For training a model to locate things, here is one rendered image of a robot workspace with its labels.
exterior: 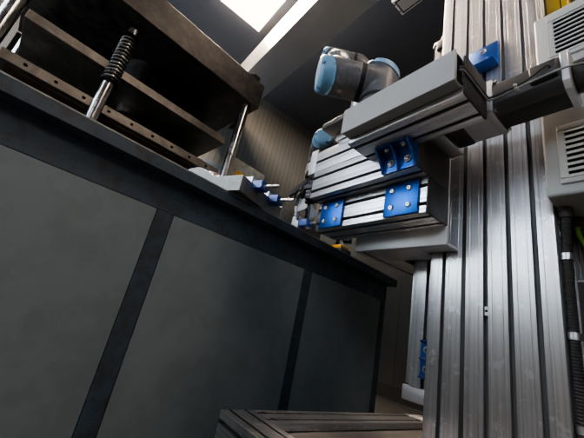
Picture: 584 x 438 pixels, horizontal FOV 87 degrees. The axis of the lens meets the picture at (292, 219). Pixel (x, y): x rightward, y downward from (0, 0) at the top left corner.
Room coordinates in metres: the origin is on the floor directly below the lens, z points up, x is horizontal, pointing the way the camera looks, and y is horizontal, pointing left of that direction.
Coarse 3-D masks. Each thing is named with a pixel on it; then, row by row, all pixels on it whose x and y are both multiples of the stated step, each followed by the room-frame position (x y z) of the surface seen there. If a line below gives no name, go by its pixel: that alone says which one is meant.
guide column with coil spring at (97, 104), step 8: (136, 32) 1.30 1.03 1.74; (120, 56) 1.29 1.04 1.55; (104, 80) 1.29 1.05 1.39; (104, 88) 1.29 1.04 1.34; (112, 88) 1.32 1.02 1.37; (96, 96) 1.29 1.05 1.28; (104, 96) 1.30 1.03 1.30; (96, 104) 1.29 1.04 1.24; (104, 104) 1.32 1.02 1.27; (88, 112) 1.29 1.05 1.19; (96, 112) 1.30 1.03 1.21; (96, 120) 1.32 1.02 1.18
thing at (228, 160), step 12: (12, 0) 1.00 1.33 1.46; (24, 0) 1.02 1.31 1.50; (0, 12) 1.00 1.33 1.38; (12, 12) 1.01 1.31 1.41; (0, 24) 1.01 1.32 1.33; (12, 24) 1.04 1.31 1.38; (0, 36) 1.03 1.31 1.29; (240, 120) 1.78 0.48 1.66; (240, 132) 1.79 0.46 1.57; (228, 156) 1.78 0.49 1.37; (228, 168) 1.78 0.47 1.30
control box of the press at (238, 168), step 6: (222, 162) 2.04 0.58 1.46; (234, 162) 1.94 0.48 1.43; (240, 162) 1.97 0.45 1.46; (234, 168) 1.95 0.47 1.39; (240, 168) 1.98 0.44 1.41; (246, 168) 2.02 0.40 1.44; (252, 168) 2.05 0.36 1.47; (234, 174) 1.96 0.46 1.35; (240, 174) 1.99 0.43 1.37; (246, 174) 2.02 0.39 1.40; (252, 174) 2.06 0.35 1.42; (258, 174) 2.09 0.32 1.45
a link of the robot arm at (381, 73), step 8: (368, 64) 0.72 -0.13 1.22; (376, 64) 0.72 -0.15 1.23; (384, 64) 0.72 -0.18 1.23; (392, 64) 0.72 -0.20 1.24; (368, 72) 0.72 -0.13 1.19; (376, 72) 0.72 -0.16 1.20; (384, 72) 0.72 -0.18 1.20; (392, 72) 0.72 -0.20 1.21; (360, 80) 0.73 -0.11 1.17; (368, 80) 0.73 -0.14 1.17; (376, 80) 0.72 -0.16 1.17; (384, 80) 0.72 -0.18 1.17; (392, 80) 0.72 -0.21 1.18; (360, 88) 0.74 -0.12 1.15; (368, 88) 0.74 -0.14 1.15; (376, 88) 0.72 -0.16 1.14; (384, 88) 0.72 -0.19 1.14; (360, 96) 0.77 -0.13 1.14
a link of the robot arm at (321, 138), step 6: (318, 132) 1.00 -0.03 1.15; (324, 132) 1.01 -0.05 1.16; (318, 138) 1.01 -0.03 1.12; (324, 138) 1.01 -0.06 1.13; (330, 138) 1.01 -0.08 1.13; (312, 144) 1.06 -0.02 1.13; (318, 144) 1.02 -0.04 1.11; (324, 144) 1.01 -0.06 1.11; (330, 144) 1.03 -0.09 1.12; (312, 150) 1.09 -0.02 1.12
